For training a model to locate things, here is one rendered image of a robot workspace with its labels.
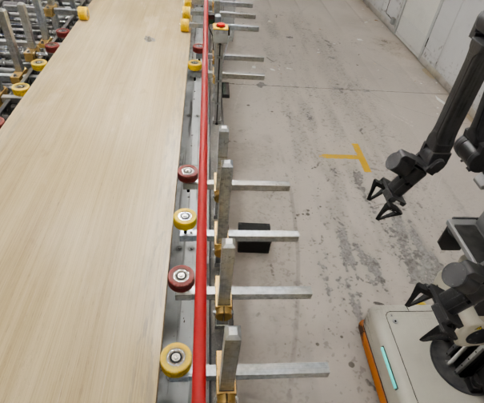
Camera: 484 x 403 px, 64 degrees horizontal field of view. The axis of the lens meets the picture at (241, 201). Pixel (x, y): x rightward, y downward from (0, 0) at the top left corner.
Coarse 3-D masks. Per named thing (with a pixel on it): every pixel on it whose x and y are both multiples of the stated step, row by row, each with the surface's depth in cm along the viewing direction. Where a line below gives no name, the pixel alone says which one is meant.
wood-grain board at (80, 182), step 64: (128, 0) 298; (64, 64) 212; (128, 64) 218; (64, 128) 168; (128, 128) 172; (0, 192) 136; (64, 192) 139; (128, 192) 142; (0, 256) 117; (64, 256) 118; (128, 256) 120; (0, 320) 102; (64, 320) 103; (128, 320) 105; (0, 384) 90; (64, 384) 92; (128, 384) 93
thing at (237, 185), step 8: (184, 184) 155; (192, 184) 155; (208, 184) 156; (232, 184) 157; (240, 184) 158; (248, 184) 158; (256, 184) 158; (264, 184) 159; (272, 184) 159; (280, 184) 160; (288, 184) 160
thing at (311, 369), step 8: (192, 368) 104; (208, 368) 105; (240, 368) 105; (248, 368) 106; (256, 368) 106; (264, 368) 106; (272, 368) 106; (280, 368) 106; (288, 368) 106; (296, 368) 107; (304, 368) 107; (312, 368) 107; (320, 368) 107; (328, 368) 107; (184, 376) 103; (208, 376) 103; (240, 376) 104; (248, 376) 105; (256, 376) 105; (264, 376) 105; (272, 376) 106; (280, 376) 106; (288, 376) 106; (296, 376) 107; (304, 376) 107; (312, 376) 107; (320, 376) 108
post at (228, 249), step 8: (224, 240) 101; (232, 240) 101; (224, 248) 100; (232, 248) 100; (224, 256) 102; (232, 256) 102; (224, 264) 104; (232, 264) 105; (224, 272) 107; (232, 272) 107; (224, 280) 109; (224, 288) 112; (224, 296) 115; (224, 304) 118
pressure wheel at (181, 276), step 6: (174, 270) 117; (180, 270) 118; (186, 270) 118; (192, 270) 118; (168, 276) 115; (174, 276) 116; (180, 276) 115; (186, 276) 116; (192, 276) 116; (168, 282) 116; (174, 282) 114; (180, 282) 114; (186, 282) 114; (192, 282) 115; (174, 288) 114; (180, 288) 114; (186, 288) 115
